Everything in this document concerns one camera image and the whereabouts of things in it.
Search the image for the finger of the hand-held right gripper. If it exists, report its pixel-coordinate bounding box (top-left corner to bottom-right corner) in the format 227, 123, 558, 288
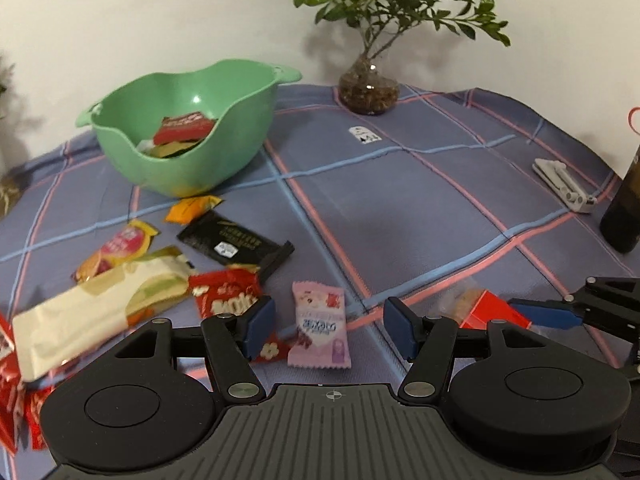
507, 275, 640, 333

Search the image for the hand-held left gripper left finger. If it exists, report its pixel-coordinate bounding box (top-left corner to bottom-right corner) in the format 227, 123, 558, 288
102, 296, 277, 405

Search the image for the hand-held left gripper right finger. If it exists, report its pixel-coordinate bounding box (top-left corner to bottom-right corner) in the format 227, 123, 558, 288
384, 296, 561, 405

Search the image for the pink candy packet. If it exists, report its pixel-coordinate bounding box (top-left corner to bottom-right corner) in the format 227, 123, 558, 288
287, 281, 352, 370

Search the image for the red box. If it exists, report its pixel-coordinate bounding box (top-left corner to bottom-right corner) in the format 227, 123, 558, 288
459, 289, 533, 332

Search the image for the green plastic bowl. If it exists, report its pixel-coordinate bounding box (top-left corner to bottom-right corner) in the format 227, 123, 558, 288
75, 59, 302, 198

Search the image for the large red snack packet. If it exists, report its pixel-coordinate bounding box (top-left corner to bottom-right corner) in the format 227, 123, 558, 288
152, 111, 217, 147

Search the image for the red white snack packet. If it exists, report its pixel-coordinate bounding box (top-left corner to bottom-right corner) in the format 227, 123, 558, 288
0, 310, 25, 456

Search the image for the small red packet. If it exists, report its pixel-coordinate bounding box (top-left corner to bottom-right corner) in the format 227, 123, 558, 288
188, 267, 264, 319

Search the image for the black packet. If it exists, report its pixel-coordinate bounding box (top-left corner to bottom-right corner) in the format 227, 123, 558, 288
176, 210, 296, 279

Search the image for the dark glass bottle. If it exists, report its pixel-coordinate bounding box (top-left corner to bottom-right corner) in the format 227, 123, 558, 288
600, 142, 640, 254

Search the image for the white folded stand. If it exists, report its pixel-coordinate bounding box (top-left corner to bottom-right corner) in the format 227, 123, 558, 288
531, 158, 598, 214

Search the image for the blue plaid tablecloth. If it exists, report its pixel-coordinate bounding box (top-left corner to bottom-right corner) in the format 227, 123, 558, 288
0, 82, 640, 480

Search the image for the small orange packet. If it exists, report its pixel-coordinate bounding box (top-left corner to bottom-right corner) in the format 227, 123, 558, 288
165, 195, 224, 225

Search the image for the pink yellow packet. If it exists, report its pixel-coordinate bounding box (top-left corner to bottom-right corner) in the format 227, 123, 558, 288
74, 220, 160, 284

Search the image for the cream green long packet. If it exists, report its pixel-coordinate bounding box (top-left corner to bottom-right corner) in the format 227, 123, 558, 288
11, 246, 197, 382

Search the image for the plant in round glass vase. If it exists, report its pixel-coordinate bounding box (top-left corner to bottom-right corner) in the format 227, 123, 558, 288
294, 0, 512, 116

